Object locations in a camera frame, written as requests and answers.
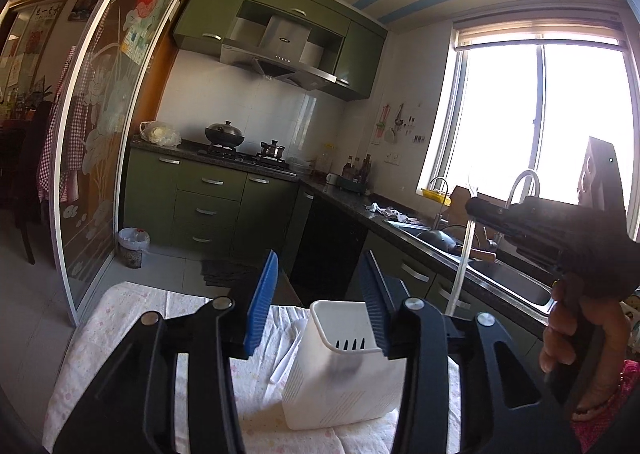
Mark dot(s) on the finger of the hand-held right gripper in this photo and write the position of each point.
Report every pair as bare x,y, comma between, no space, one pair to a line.
492,214

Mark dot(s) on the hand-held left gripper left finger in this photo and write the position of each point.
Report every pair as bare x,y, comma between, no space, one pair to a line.
260,304

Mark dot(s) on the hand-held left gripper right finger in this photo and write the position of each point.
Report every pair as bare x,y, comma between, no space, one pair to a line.
375,304

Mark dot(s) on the white plastic utensil holder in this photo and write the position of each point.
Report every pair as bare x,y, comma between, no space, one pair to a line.
325,384

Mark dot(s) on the person's right hand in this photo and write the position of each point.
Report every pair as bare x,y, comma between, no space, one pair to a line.
565,329

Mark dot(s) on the wooden cutting board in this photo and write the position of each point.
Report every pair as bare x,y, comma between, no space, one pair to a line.
460,199

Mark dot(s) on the tall steel kitchen faucet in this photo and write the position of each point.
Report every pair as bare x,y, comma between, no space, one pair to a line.
522,178

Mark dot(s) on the black floor mat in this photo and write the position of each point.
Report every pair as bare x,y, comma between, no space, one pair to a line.
225,271

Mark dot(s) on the black frying pan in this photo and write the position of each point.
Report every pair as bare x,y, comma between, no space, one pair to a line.
445,240

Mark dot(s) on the green sink base cabinets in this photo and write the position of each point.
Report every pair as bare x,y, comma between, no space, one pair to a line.
425,279

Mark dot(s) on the small steel faucet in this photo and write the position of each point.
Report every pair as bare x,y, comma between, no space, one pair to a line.
440,184

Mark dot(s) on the yellow sponge holder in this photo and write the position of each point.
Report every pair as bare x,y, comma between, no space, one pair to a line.
435,195

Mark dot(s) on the steel kitchen sink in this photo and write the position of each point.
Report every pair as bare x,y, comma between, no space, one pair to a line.
505,279

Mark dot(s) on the crumpled dish cloth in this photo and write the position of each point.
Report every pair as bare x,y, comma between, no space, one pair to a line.
390,211

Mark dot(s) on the green stove base cabinets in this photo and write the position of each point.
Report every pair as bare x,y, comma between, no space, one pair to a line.
215,204

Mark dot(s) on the kitchen window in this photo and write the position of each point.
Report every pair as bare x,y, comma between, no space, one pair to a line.
540,113

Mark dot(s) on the floral white tablecloth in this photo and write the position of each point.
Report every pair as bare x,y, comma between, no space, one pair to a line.
150,359

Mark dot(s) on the group of sauce bottles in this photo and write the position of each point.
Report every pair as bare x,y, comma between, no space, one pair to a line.
357,168

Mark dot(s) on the white trash bin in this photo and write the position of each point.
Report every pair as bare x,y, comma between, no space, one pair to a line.
132,246

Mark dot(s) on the black gas stove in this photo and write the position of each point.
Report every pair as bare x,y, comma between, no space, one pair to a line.
245,157

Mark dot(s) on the small steel pot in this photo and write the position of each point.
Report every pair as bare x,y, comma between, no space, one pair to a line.
272,149

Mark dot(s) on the black wok with lid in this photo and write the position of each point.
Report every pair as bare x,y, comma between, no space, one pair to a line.
225,133

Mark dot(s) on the pink patterned clothing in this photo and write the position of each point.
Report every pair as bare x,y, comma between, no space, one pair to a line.
612,424

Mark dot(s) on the clear plastic bag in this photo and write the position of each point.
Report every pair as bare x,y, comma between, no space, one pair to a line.
160,133

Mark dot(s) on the frosted glass sliding door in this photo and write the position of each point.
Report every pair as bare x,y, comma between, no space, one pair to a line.
105,123

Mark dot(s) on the steel range hood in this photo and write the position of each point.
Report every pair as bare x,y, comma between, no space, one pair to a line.
280,48

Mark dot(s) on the dark wooden dining chair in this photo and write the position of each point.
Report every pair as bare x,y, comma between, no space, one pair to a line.
30,184

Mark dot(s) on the red checkered apron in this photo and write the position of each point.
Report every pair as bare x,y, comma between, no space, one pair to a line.
60,133

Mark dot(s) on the hanging wall utensils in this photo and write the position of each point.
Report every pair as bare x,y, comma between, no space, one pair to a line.
395,121

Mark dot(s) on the dark framed wall picture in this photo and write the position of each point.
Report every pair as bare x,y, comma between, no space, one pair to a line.
85,3

